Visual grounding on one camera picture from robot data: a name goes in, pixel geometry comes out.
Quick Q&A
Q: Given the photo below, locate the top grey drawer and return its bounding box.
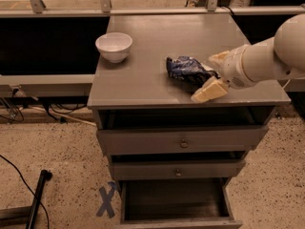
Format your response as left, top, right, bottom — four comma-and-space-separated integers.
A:
97, 126, 268, 156

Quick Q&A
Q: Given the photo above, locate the white bowl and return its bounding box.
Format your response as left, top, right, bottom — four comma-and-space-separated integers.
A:
95, 32, 132, 63

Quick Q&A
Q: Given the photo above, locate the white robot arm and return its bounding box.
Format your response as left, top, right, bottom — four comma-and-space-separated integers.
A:
191, 14, 305, 103

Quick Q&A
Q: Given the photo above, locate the grey drawer cabinet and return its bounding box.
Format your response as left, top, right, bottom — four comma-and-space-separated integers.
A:
88, 15, 288, 229

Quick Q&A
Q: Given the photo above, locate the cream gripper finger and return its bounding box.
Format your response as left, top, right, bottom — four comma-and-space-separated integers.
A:
209, 51, 230, 68
191, 76, 229, 103

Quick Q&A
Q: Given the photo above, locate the middle grey drawer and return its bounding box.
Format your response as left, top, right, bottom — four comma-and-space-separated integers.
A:
110, 159, 245, 180

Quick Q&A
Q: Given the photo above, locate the black stand leg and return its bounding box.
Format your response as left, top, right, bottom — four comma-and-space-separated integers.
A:
0, 169, 53, 229

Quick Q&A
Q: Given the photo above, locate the blue chip bag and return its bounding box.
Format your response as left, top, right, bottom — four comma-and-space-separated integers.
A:
166, 56, 220, 86

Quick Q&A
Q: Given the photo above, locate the metal railing frame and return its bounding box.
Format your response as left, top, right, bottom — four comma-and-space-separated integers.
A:
1, 0, 304, 97

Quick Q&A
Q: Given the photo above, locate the grey drawer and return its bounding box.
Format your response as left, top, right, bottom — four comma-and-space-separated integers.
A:
97, 126, 268, 156
116, 177, 242, 229
110, 159, 245, 180

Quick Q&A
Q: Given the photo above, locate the cable bundle under rail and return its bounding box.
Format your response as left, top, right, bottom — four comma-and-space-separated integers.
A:
0, 88, 96, 127

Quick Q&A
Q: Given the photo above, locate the bottom grey drawer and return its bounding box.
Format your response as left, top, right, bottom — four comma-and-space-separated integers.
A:
116, 177, 242, 229

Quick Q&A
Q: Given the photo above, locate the black floor cable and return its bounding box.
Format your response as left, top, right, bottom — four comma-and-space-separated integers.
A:
0, 153, 51, 229

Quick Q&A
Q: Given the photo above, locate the blue tape cross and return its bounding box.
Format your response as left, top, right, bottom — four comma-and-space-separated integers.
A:
96, 181, 116, 219

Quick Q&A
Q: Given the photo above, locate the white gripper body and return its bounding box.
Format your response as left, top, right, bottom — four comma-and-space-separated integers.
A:
221, 44, 256, 90

